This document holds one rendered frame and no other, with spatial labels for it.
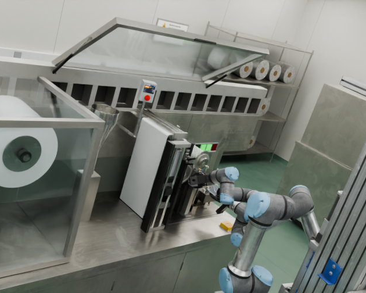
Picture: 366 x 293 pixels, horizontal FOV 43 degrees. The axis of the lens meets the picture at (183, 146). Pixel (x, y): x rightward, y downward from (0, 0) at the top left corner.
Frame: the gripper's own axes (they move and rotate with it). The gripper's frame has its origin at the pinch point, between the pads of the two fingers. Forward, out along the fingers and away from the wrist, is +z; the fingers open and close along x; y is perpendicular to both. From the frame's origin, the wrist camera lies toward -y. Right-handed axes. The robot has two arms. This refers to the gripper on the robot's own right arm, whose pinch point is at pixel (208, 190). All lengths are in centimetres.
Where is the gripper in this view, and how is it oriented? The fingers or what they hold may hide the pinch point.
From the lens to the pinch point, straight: 291.2
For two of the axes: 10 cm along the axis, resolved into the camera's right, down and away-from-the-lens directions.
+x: -7.1, 0.2, -7.1
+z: -6.5, -4.3, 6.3
